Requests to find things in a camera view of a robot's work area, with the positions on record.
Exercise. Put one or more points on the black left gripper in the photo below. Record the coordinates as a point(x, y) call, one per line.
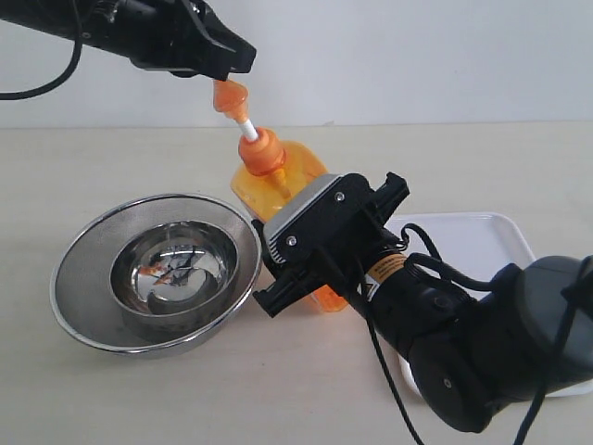
point(185, 38)

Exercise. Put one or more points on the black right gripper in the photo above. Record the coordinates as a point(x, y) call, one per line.
point(335, 263)

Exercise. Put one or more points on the orange pump soap bottle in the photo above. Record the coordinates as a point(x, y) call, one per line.
point(273, 171)

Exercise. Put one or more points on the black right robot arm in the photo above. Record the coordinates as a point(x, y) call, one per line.
point(473, 347)

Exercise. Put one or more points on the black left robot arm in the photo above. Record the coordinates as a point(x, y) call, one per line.
point(59, 18)

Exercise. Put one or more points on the small shiny steel bowl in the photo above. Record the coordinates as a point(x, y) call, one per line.
point(174, 278)

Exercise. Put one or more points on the large steel mesh bowl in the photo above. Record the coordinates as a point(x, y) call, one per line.
point(81, 297)

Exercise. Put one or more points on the white rectangular plastic tray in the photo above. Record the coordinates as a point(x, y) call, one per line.
point(477, 244)

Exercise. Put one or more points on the silver wrist camera on right gripper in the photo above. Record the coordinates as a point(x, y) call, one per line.
point(314, 215)

